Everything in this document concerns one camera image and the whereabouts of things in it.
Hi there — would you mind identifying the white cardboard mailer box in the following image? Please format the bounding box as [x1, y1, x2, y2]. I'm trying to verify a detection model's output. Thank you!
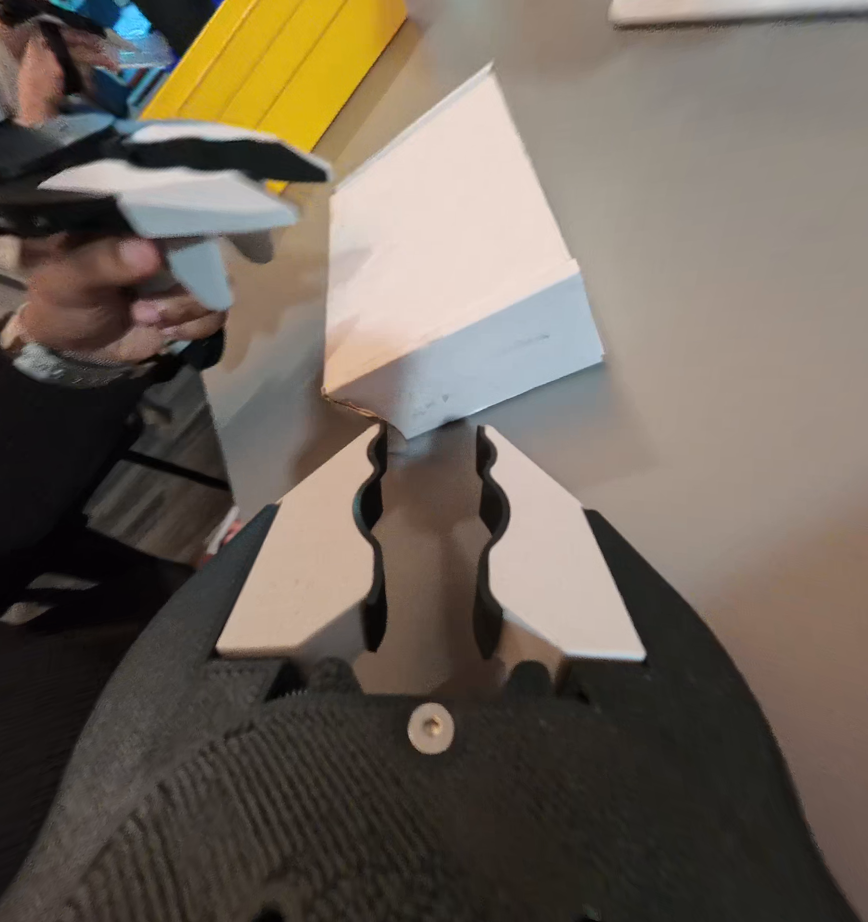
[322, 61, 606, 440]

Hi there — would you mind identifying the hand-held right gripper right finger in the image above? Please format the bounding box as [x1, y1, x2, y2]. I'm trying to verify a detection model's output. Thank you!
[475, 425, 647, 664]

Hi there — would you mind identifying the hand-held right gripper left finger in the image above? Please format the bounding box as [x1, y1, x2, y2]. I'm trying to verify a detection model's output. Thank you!
[216, 424, 390, 658]

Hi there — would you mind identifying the yellow plastic bin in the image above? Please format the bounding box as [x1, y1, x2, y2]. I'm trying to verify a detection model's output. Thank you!
[140, 0, 409, 195]

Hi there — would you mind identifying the person's left hand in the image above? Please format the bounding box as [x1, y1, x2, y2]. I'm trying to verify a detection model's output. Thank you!
[19, 236, 227, 364]

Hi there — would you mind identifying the person's dark sweater torso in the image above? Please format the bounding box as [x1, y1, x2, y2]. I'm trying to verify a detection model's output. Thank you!
[0, 612, 143, 922]

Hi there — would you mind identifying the grey desk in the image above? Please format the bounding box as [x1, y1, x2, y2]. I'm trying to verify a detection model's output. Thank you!
[203, 0, 868, 922]

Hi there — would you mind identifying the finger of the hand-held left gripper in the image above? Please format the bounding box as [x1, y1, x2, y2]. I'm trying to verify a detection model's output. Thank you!
[115, 121, 331, 184]
[37, 160, 299, 314]

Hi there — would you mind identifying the silver wristwatch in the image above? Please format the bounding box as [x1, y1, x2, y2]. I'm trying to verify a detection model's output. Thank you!
[12, 339, 143, 390]

